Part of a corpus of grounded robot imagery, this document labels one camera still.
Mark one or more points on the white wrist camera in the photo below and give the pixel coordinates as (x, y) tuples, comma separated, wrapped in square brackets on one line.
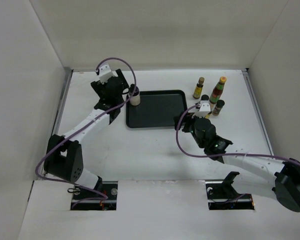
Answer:
[(204, 110), (104, 73)]

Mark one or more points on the red green chili sauce bottle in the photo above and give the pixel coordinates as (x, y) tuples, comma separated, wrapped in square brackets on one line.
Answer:
[(218, 90)]

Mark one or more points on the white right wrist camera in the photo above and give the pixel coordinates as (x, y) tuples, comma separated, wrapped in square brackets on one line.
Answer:
[(204, 110)]

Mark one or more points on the dark spice jar black lid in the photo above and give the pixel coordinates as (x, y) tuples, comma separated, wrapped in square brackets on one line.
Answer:
[(204, 98)]

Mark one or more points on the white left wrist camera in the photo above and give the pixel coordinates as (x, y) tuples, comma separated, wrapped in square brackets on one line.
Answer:
[(104, 73)]

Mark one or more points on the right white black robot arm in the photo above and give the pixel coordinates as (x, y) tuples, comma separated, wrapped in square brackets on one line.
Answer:
[(282, 174)]

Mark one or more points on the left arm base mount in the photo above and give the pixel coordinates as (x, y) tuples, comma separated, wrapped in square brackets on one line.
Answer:
[(85, 200)]

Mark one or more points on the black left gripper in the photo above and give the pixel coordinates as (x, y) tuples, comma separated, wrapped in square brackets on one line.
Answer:
[(100, 88)]

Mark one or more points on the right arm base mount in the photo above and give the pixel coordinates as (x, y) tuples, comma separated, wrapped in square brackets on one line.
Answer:
[(222, 196)]

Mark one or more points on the black plastic tray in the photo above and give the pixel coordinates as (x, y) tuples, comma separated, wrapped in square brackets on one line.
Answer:
[(157, 109)]

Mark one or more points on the small spice jar black lid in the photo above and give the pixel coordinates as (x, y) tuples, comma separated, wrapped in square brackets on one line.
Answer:
[(218, 107)]

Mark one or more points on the white powder shaker black lid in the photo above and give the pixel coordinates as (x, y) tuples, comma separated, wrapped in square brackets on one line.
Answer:
[(134, 95)]

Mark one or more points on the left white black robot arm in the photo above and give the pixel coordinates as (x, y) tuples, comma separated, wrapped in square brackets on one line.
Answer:
[(66, 162)]

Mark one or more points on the yellow label brown bottle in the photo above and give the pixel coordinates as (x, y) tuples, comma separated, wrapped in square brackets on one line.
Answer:
[(199, 87)]

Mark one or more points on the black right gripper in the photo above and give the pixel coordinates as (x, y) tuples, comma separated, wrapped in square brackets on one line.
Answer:
[(187, 119)]

